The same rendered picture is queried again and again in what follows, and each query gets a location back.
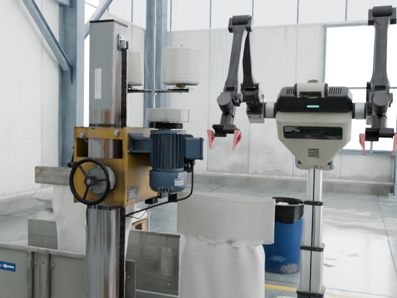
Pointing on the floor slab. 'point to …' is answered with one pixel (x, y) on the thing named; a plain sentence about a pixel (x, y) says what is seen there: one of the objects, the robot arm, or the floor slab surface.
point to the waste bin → (285, 237)
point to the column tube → (110, 212)
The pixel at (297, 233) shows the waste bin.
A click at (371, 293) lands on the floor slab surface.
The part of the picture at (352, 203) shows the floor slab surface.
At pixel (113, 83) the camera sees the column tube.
